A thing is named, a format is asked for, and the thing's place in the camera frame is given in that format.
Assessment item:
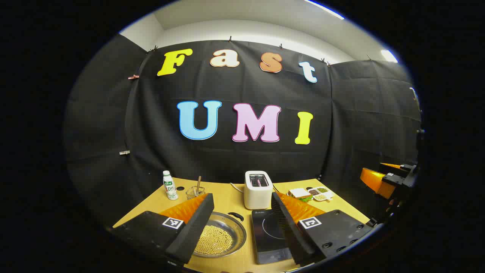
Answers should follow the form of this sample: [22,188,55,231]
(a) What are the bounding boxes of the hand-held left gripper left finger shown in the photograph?
[108,193,215,265]

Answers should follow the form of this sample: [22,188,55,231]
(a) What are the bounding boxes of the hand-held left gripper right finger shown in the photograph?
[271,191,375,267]

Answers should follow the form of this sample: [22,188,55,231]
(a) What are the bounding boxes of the pile of soybeans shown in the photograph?
[194,225,234,255]

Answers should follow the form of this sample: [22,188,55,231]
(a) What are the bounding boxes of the black induction cooktop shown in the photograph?
[252,209,294,265]

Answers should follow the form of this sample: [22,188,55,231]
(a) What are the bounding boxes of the stainless steel pot black handles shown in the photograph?
[192,212,247,259]

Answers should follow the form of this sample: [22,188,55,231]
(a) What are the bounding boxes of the white drink bottle green label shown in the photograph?
[163,170,179,201]

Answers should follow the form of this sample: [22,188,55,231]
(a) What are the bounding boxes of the white divided dish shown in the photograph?
[306,186,335,202]

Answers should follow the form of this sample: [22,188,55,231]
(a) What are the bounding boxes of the white toaster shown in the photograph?
[244,170,274,210]

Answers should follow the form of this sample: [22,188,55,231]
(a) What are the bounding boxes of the black backdrop cloth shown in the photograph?
[63,33,422,228]

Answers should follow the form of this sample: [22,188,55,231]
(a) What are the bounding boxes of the metal wire basket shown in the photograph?
[186,186,206,201]

